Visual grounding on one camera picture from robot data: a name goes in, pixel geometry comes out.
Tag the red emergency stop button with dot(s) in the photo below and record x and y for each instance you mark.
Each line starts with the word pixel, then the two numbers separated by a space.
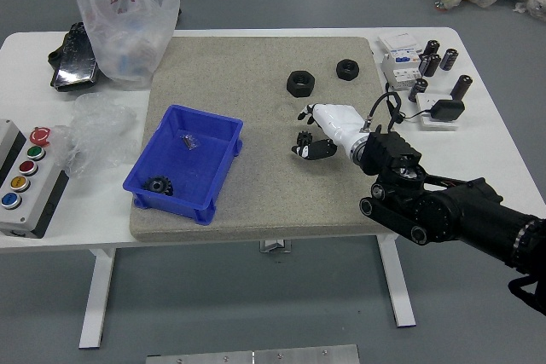
pixel 40 136

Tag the big black hex nut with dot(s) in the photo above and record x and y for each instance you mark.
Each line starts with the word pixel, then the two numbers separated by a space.
pixel 300 83

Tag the big black gear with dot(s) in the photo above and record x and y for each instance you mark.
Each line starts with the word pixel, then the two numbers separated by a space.
pixel 158 186

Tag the yellow push button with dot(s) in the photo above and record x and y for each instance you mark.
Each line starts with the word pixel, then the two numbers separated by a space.
pixel 19 183

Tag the black cylindrical capacitor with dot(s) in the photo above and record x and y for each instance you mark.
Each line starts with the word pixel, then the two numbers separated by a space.
pixel 449 59
pixel 433 65
pixel 462 86
pixel 431 46
pixel 422 64
pixel 418 90

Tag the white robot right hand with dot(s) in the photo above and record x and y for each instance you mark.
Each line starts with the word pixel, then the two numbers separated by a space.
pixel 339 123

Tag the black plug adapter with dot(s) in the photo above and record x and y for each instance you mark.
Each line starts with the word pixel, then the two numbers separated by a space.
pixel 445 109

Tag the grey metal plate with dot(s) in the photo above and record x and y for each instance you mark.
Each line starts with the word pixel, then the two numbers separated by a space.
pixel 251 355

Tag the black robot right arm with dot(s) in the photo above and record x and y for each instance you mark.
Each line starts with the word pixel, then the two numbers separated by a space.
pixel 439 208

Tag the metal bracket under table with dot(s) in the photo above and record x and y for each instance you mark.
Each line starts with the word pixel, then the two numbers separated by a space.
pixel 275 246

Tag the white power strip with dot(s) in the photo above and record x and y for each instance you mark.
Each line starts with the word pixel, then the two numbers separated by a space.
pixel 426 121

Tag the red push button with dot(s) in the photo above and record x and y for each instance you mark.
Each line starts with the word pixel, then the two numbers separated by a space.
pixel 28 167

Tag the small bag of screws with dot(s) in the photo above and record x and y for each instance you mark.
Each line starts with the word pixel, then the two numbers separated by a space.
pixel 190 141

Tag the white table leg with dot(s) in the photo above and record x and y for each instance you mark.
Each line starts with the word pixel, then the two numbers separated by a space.
pixel 96 296
pixel 396 283

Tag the blue plastic box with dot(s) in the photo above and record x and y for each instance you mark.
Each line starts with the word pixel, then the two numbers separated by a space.
pixel 179 168

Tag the small black hex nut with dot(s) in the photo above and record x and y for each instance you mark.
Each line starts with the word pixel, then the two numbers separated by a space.
pixel 347 69

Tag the green push button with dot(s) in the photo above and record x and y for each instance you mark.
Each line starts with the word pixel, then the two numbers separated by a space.
pixel 35 152

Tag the grey button control box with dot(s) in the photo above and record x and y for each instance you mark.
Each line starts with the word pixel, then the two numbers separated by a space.
pixel 34 210

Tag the clear crumpled plastic bag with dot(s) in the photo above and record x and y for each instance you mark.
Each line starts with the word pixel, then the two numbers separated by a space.
pixel 100 129

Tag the small black gear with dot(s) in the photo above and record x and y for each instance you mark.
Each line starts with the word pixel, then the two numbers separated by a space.
pixel 303 138

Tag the blue push button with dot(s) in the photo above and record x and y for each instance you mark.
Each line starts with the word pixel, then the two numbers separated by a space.
pixel 9 200

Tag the white plastic bag red print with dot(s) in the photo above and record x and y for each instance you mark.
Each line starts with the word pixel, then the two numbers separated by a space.
pixel 128 40

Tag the white circuit breaker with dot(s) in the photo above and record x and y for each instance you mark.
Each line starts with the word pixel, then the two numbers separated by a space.
pixel 399 67

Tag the grey-brown mat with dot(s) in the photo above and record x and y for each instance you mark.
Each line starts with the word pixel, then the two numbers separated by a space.
pixel 277 202

